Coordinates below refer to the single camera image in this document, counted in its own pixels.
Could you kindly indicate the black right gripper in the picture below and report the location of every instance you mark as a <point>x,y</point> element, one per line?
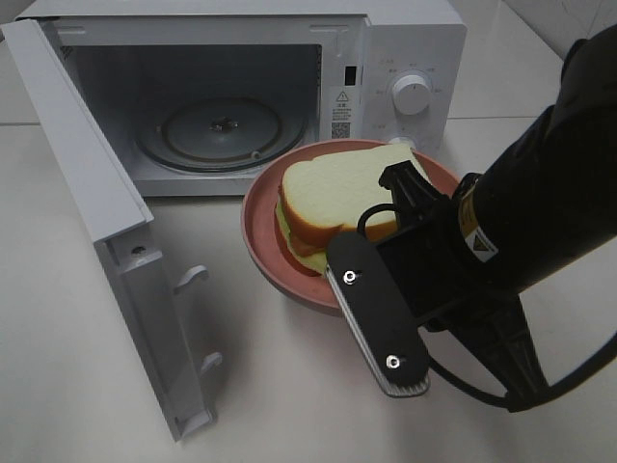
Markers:
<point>446,288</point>

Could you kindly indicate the sandwich with white bread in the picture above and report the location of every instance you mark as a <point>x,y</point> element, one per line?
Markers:
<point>327,195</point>

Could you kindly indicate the pink round plate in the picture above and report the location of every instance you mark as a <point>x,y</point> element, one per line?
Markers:
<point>264,241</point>

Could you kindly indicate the white microwave door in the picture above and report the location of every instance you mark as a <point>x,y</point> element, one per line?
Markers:
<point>158,307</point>

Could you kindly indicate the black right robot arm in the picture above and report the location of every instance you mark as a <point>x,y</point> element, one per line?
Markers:
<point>548,200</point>

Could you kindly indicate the lower white microwave knob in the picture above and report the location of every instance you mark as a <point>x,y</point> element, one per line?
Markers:
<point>403,140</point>

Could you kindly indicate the white microwave knob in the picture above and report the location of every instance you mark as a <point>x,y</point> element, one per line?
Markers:
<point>403,140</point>
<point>411,93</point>

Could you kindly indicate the upper white microwave knob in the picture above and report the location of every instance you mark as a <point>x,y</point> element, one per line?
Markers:
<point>411,93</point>

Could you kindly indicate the white warning label sticker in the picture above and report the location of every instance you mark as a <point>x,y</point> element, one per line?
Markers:
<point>343,112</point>

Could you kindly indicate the white microwave oven body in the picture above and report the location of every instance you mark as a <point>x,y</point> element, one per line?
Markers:
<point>277,51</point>

